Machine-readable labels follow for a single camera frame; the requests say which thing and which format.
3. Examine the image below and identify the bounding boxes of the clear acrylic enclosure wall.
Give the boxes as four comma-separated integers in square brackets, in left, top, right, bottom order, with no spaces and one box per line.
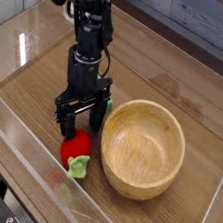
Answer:
[0,0,223,223]

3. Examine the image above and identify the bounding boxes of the green rectangular block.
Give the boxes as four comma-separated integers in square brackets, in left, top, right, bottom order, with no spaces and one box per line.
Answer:
[97,72,113,112]

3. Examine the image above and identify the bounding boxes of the wooden bowl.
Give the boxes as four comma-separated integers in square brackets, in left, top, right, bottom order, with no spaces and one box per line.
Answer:
[101,99,186,201]

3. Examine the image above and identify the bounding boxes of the black cable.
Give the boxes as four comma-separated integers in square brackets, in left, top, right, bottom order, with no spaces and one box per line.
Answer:
[97,46,113,81]

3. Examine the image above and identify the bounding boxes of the red plush strawberry toy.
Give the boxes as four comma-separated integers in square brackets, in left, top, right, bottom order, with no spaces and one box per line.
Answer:
[60,130,92,179]

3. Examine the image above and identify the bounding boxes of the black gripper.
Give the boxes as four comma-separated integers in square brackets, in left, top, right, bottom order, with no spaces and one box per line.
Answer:
[55,45,112,140]

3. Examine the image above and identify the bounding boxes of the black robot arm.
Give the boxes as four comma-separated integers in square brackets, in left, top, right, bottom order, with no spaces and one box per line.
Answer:
[51,0,114,140]

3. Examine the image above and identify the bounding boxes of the clear acrylic corner bracket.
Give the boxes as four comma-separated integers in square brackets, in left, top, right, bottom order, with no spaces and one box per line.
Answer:
[63,1,74,24]

